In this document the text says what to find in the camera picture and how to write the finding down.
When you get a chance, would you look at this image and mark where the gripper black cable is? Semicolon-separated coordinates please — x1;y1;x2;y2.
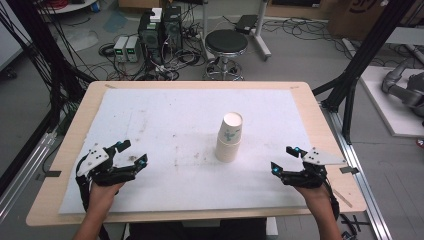
324;181;341;221
75;159;92;213

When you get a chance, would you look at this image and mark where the wooden table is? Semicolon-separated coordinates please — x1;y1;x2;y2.
25;80;368;228

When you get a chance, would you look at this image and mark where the thin wooden stick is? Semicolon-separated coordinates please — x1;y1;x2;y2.
333;188;353;208

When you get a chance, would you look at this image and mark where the wooden cabinet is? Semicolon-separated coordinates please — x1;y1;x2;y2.
264;0;333;20

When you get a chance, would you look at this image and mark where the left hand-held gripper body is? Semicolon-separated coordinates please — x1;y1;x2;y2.
76;143;138;187

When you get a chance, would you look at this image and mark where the white-legged desk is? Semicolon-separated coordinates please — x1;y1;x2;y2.
199;0;273;63

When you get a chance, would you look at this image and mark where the stack of white paper cups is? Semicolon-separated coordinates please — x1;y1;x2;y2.
214;112;244;164

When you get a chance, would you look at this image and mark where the black tape strip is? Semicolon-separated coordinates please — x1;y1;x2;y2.
339;165;360;175
35;170;63;181

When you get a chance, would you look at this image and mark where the person's dark clothing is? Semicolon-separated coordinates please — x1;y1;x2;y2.
128;218;268;240

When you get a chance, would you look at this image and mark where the white platform board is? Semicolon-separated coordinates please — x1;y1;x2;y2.
359;65;424;138

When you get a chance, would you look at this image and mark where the grey power supply unit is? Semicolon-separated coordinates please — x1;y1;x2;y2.
113;35;129;63
125;35;141;63

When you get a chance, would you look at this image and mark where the black flat device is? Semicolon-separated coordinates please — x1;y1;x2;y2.
234;14;259;35

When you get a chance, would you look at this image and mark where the light grey desk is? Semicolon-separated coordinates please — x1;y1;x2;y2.
386;26;424;46

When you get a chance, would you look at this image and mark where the aluminium rail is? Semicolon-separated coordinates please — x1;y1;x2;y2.
321;103;394;240
0;131;58;221

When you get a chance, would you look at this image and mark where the black round stool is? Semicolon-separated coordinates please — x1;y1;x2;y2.
202;29;249;82

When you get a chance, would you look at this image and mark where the cardboard box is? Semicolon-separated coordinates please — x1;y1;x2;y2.
328;0;388;41

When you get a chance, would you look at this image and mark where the small white box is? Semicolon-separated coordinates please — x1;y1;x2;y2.
149;7;163;24

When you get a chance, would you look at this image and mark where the person's right hand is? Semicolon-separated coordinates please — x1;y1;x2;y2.
294;184;333;214

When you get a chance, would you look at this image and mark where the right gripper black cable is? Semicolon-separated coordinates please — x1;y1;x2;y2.
324;181;341;221

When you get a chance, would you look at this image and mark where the tangle of floor cables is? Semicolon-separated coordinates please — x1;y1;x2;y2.
96;13;208;82

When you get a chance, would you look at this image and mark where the person's left hand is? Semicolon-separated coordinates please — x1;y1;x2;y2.
87;181;126;211

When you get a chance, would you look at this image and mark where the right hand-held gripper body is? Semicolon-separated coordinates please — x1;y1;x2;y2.
281;147;348;189

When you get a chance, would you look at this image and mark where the black metal frame with cables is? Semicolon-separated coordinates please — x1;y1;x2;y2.
6;0;96;111

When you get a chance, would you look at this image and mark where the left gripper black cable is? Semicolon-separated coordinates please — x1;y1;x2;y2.
75;159;92;213

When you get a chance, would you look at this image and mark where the black metal frame post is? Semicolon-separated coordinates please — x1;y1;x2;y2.
313;0;416;144

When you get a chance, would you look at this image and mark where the black computer tower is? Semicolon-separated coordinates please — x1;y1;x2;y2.
137;11;163;64
162;5;184;53

